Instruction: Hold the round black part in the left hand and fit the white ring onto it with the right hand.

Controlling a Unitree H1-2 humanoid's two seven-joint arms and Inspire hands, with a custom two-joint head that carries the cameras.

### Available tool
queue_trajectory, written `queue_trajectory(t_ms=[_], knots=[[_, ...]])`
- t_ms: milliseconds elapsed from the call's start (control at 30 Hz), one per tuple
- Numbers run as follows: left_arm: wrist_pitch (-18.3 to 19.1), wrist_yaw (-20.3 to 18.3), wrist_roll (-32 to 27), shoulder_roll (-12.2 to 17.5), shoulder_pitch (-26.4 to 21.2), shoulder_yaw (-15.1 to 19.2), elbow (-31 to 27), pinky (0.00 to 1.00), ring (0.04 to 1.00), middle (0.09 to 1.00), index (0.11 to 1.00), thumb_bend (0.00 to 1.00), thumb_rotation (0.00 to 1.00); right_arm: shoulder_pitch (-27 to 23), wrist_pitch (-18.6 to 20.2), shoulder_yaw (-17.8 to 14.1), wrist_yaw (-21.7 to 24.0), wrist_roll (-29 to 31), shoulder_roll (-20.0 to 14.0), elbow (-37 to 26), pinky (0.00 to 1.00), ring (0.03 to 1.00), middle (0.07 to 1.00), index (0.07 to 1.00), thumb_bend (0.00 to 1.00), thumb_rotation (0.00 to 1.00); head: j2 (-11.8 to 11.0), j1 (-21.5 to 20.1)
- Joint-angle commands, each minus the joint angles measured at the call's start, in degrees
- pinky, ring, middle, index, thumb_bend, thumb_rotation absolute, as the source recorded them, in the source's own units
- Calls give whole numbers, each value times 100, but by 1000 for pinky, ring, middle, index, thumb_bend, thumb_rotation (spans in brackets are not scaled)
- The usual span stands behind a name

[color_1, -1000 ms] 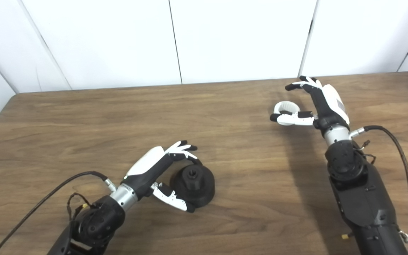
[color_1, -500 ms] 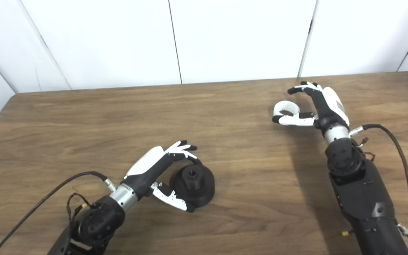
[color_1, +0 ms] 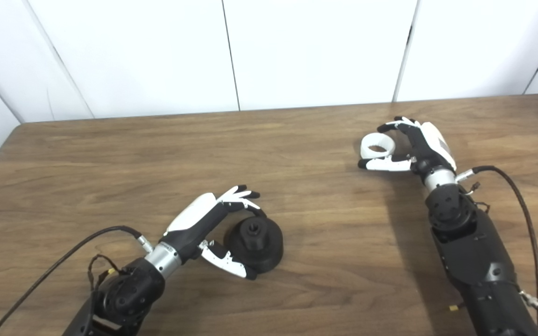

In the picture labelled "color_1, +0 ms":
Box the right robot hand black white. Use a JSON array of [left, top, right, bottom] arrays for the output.
[[358, 117, 457, 177]]

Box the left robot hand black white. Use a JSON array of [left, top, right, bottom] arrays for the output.
[[159, 185, 261, 280]]

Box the white ring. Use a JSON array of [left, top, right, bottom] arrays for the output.
[[360, 133, 396, 161]]

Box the round black part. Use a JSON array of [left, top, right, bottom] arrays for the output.
[[224, 216, 284, 275]]

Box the thin wire on right arm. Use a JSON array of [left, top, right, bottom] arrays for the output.
[[466, 182, 490, 213]]

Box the thin wire on arm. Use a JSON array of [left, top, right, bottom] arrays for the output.
[[87, 254, 120, 292], [466, 182, 490, 213]]

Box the thick black right wrist cable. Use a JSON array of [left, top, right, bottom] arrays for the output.
[[456, 165, 538, 334]]

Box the thick black wrist cable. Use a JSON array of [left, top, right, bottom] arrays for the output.
[[0, 226, 154, 336], [456, 165, 538, 334]]

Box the thick black left wrist cable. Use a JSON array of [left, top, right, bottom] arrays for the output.
[[0, 226, 154, 336]]

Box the thin wire on left arm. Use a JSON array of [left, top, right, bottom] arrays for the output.
[[87, 254, 120, 292]]

